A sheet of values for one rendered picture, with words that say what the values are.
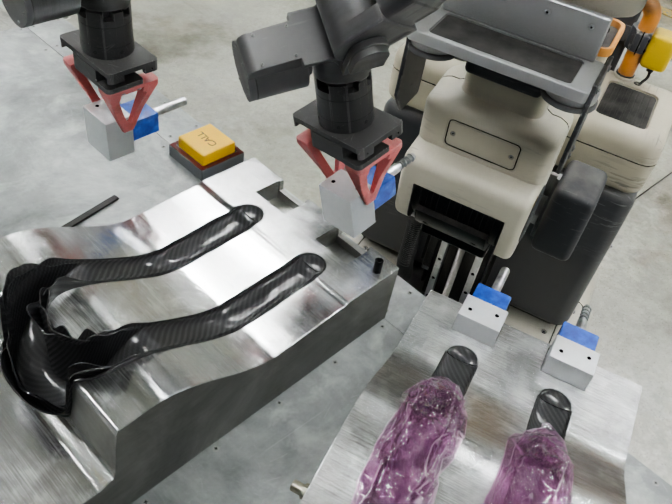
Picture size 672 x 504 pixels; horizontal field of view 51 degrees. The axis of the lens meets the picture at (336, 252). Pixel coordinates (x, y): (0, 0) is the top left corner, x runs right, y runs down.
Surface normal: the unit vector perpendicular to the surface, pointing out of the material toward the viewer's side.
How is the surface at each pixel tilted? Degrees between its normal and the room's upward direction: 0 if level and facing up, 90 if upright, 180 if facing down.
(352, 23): 66
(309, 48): 38
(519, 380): 0
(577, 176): 0
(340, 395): 0
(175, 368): 23
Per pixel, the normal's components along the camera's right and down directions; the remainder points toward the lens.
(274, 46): 0.08, -0.11
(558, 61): 0.14, -0.71
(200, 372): 0.44, -0.83
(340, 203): -0.71, 0.54
